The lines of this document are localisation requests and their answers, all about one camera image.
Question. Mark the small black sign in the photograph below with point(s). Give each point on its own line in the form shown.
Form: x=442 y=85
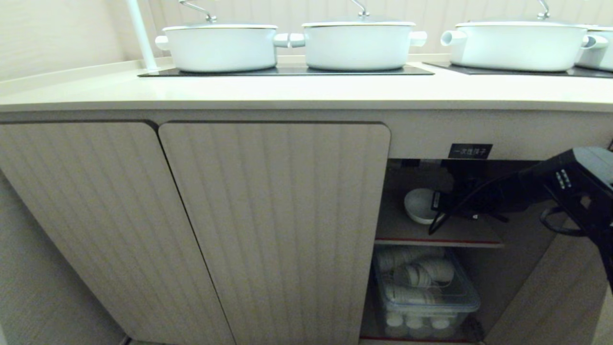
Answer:
x=470 y=151

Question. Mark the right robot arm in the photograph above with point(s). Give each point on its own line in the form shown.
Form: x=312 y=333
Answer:
x=582 y=187

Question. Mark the white bowl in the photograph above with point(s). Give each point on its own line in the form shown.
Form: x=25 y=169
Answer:
x=417 y=206

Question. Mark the beige kitchen cabinet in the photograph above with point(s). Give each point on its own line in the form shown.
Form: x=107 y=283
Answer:
x=421 y=134

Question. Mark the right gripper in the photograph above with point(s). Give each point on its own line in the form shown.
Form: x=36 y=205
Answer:
x=457 y=202

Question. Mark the stack of white paper cups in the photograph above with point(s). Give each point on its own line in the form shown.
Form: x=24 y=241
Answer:
x=400 y=258

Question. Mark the clear plastic storage bin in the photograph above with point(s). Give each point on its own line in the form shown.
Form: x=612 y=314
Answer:
x=426 y=306

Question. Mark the cabinet shelf board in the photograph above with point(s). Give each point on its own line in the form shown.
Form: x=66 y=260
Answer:
x=407 y=235

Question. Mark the wide white pot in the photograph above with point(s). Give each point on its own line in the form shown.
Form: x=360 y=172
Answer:
x=517 y=48

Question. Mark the black glass induction cooktop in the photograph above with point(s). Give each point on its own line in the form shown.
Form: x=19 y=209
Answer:
x=287 y=71
x=527 y=73

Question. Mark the white pole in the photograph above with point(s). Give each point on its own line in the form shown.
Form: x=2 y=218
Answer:
x=142 y=38

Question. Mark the beige ribbed cabinet door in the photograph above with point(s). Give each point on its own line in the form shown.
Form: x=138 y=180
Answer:
x=287 y=230
x=550 y=297
x=96 y=230

